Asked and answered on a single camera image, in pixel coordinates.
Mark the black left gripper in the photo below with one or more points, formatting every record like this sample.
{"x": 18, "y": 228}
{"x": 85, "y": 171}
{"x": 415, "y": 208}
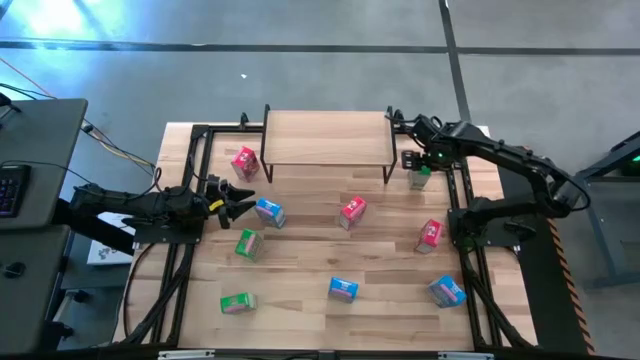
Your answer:
{"x": 212, "y": 195}

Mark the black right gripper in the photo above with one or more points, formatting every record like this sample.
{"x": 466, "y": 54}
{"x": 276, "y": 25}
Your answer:
{"x": 440, "y": 155}

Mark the green Apple Jacks cereal box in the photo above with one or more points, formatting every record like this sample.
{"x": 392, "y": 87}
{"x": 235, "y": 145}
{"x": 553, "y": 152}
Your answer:
{"x": 419, "y": 180}
{"x": 248, "y": 243}
{"x": 237, "y": 302}

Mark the blue Rice Krispies cereal box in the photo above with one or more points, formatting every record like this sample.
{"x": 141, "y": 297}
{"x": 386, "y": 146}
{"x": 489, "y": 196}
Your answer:
{"x": 343, "y": 289}
{"x": 270, "y": 211}
{"x": 446, "y": 291}

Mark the red Froot Loops cereal box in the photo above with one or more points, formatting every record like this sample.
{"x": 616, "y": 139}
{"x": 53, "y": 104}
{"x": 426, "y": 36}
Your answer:
{"x": 430, "y": 234}
{"x": 353, "y": 210}
{"x": 245, "y": 162}

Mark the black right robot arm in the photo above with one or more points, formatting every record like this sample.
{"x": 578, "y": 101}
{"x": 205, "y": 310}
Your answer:
{"x": 500, "y": 147}

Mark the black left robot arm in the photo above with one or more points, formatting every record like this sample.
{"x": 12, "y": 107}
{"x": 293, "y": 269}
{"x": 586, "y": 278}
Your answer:
{"x": 125, "y": 202}

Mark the wooden shelf black metal legs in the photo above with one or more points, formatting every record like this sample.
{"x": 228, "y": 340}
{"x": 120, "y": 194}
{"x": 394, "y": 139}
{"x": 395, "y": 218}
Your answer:
{"x": 325, "y": 137}

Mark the black table clamp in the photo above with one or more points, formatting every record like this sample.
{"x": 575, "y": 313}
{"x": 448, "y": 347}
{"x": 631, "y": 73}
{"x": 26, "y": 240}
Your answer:
{"x": 243, "y": 121}
{"x": 397, "y": 117}

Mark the white box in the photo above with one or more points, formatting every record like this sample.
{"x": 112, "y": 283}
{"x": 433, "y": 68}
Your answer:
{"x": 107, "y": 252}

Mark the black metal beam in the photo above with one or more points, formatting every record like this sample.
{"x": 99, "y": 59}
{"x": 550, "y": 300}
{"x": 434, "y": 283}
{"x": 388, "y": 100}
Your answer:
{"x": 95, "y": 231}

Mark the black mat striped edge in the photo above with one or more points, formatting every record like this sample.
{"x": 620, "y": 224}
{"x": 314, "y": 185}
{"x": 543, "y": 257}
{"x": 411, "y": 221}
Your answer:
{"x": 545, "y": 300}

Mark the grey desk top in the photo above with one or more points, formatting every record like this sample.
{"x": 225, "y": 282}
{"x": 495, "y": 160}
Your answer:
{"x": 30, "y": 300}
{"x": 45, "y": 140}

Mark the black device green light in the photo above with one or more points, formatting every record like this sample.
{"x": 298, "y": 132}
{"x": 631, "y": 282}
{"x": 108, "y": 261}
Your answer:
{"x": 636, "y": 160}

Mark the black keyboard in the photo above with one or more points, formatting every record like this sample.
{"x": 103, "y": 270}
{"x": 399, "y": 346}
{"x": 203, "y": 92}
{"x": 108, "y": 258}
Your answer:
{"x": 12, "y": 190}

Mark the black round knob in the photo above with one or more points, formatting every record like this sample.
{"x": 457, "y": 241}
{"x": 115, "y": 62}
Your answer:
{"x": 14, "y": 270}

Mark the dark metal stand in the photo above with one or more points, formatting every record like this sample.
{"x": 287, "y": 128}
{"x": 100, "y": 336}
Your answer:
{"x": 620, "y": 279}

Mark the black aluminium table frame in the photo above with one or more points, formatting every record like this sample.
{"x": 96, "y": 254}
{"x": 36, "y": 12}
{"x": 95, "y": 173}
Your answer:
{"x": 225, "y": 128}

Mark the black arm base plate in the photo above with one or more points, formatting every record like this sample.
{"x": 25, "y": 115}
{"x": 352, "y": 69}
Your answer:
{"x": 165, "y": 236}
{"x": 492, "y": 240}

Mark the silver metal bracket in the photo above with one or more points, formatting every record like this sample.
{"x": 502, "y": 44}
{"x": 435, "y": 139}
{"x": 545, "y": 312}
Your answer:
{"x": 185, "y": 354}
{"x": 465, "y": 355}

